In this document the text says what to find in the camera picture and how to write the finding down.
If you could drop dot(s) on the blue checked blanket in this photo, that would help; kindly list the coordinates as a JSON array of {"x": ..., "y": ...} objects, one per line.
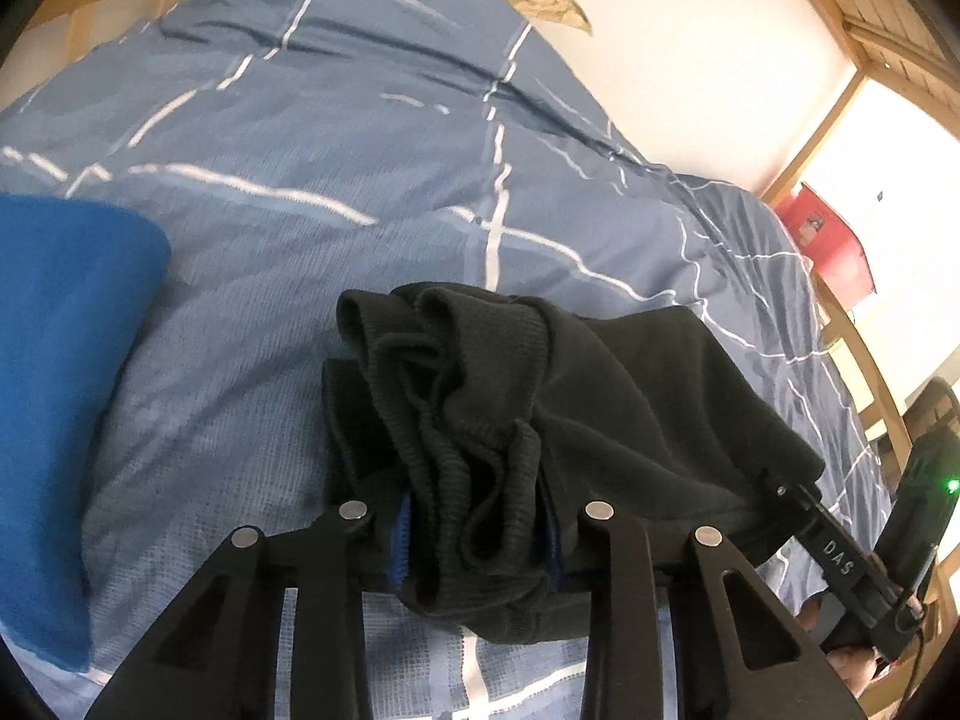
[{"x": 337, "y": 150}]

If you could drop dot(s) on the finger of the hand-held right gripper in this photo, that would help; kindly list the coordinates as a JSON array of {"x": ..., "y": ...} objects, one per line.
[{"x": 832, "y": 547}]

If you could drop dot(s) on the black knitted garment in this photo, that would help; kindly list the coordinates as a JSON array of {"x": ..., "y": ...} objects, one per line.
[{"x": 525, "y": 405}]

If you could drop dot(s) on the wooden bed frame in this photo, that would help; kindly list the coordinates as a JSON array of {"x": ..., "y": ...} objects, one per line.
[{"x": 862, "y": 30}]

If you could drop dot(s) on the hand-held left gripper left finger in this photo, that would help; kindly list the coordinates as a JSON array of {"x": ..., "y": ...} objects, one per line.
[{"x": 401, "y": 540}]

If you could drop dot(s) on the person's right hand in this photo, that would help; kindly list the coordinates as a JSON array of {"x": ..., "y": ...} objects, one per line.
[{"x": 851, "y": 671}]

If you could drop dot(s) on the red storage bin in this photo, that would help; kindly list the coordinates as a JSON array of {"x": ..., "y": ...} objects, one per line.
[{"x": 829, "y": 240}]

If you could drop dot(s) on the bright blue towel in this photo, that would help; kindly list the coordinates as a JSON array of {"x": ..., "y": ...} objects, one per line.
[{"x": 67, "y": 360}]

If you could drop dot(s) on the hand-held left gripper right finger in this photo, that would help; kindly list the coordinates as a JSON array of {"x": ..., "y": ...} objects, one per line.
[{"x": 553, "y": 544}]

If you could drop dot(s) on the black chair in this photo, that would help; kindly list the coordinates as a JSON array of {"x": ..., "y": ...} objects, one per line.
[{"x": 941, "y": 401}]

